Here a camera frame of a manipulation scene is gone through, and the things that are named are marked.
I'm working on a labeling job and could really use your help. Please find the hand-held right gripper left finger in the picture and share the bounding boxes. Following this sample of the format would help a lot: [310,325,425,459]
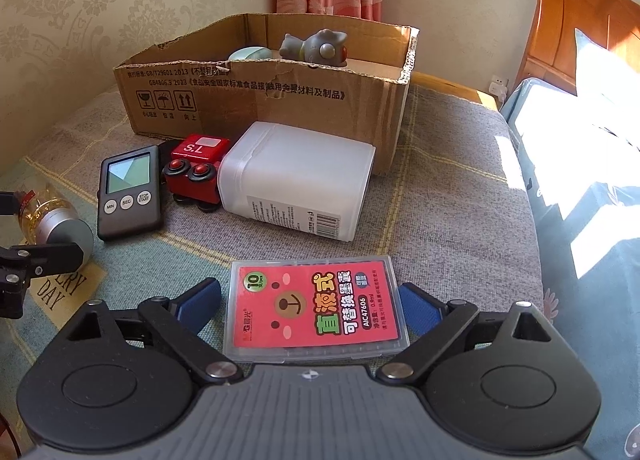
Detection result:
[65,277,240,384]

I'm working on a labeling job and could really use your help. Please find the wooden headboard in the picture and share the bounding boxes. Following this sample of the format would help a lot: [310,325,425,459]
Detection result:
[515,0,640,106]

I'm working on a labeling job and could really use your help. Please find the clear plastic case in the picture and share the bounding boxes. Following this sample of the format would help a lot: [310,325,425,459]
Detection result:
[223,255,412,365]

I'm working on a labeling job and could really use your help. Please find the black digital timer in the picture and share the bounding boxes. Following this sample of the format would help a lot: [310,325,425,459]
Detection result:
[96,140,177,242]

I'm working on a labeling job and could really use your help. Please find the red toy train car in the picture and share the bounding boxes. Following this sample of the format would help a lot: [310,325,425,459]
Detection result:
[161,134,232,214]

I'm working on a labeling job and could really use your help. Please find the brown cardboard box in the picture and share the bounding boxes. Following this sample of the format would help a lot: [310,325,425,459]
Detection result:
[112,13,420,176]

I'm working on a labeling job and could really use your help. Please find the white pillow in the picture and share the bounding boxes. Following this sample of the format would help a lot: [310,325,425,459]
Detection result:
[570,29,640,96]

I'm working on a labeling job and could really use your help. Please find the white translucent plastic container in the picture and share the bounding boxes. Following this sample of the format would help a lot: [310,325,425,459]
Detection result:
[217,121,377,244]

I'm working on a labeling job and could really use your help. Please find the mint green egg-shaped case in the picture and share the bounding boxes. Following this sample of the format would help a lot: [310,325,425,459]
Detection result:
[227,46,275,62]

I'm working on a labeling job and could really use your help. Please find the blue floral bed sheet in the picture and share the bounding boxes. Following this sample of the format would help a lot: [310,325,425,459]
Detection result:
[500,78,640,460]

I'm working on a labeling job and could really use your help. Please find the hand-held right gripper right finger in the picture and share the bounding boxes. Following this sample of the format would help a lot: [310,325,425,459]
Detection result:
[377,281,557,384]

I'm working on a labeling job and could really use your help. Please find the grey toy figure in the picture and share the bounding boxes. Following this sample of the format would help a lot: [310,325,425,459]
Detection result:
[278,29,351,67]

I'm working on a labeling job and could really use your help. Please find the plaid grey-green blanket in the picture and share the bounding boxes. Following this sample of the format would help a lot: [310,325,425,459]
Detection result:
[0,83,546,341]

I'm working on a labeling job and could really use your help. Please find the white wall socket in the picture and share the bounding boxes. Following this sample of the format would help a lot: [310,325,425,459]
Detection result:
[487,74,510,101]

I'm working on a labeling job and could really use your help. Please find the jar of yellow capsules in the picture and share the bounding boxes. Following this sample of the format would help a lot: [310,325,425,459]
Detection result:
[17,184,96,266]

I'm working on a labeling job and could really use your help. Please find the wooden bedside table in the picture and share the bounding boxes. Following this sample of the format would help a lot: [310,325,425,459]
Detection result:
[410,71,501,111]

